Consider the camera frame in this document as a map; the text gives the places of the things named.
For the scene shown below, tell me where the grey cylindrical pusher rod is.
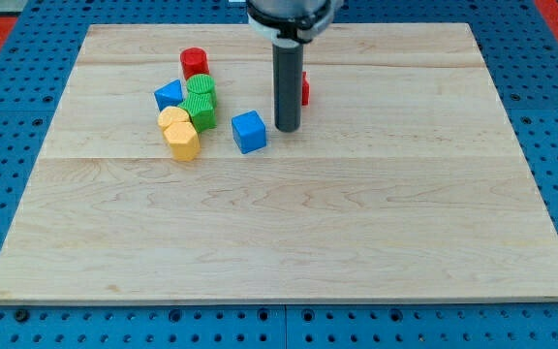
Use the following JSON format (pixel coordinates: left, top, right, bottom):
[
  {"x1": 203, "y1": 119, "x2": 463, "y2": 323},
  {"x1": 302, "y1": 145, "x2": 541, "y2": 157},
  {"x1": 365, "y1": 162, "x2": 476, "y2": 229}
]
[{"x1": 272, "y1": 46, "x2": 303, "y2": 133}]

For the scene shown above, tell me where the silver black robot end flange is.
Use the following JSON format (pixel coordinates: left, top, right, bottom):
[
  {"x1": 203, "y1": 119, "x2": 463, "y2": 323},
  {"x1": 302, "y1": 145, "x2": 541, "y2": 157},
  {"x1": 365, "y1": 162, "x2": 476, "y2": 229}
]
[{"x1": 245, "y1": 0, "x2": 344, "y2": 48}]

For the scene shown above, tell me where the blue cube block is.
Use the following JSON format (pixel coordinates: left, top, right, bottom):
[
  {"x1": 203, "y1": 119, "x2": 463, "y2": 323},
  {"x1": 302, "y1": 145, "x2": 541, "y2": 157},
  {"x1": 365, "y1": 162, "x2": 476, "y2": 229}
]
[{"x1": 232, "y1": 111, "x2": 267, "y2": 154}]

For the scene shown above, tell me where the red block behind rod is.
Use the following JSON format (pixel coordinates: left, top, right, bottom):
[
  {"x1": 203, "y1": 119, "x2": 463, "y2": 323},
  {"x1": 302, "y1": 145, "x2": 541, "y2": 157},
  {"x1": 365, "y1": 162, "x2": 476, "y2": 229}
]
[{"x1": 301, "y1": 71, "x2": 310, "y2": 106}]

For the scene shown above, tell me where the green cylinder block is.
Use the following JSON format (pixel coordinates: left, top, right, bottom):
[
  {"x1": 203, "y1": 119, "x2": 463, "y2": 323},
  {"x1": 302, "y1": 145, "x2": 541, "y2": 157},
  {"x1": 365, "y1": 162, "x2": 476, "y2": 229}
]
[{"x1": 186, "y1": 74, "x2": 217, "y2": 107}]

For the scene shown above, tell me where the red cylinder block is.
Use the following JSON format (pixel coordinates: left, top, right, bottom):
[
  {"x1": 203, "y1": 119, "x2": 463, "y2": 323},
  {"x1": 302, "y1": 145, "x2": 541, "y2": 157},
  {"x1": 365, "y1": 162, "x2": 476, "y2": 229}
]
[{"x1": 179, "y1": 47, "x2": 209, "y2": 79}]

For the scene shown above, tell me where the green star block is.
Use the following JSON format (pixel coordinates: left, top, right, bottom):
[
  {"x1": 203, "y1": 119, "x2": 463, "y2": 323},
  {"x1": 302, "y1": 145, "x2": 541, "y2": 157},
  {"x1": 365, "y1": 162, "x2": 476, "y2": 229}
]
[{"x1": 178, "y1": 93, "x2": 216, "y2": 133}]

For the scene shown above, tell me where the blue triangle block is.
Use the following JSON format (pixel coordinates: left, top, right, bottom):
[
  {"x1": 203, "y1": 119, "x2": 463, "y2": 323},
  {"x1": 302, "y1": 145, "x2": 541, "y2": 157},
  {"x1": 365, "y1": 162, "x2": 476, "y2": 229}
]
[{"x1": 154, "y1": 79, "x2": 184, "y2": 111}]

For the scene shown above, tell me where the yellow heart block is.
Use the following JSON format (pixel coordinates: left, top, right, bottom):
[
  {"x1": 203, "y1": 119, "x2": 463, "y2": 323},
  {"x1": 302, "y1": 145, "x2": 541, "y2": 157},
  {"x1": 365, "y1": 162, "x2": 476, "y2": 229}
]
[{"x1": 157, "y1": 106, "x2": 191, "y2": 131}]

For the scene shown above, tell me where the yellow hexagon block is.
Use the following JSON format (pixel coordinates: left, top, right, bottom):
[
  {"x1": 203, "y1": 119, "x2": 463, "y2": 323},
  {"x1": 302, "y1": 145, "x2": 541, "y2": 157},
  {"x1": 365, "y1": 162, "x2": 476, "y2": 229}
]
[{"x1": 163, "y1": 122, "x2": 201, "y2": 161}]

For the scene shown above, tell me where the wooden board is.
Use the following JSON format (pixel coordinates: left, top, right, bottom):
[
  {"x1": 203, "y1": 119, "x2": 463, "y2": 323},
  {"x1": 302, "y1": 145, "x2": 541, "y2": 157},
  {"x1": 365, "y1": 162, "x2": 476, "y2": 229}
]
[{"x1": 0, "y1": 23, "x2": 558, "y2": 305}]

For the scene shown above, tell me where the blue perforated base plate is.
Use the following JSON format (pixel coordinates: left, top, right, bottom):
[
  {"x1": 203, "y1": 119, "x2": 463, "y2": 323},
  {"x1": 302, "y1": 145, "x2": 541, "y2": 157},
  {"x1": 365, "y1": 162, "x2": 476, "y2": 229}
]
[{"x1": 0, "y1": 0, "x2": 558, "y2": 348}]

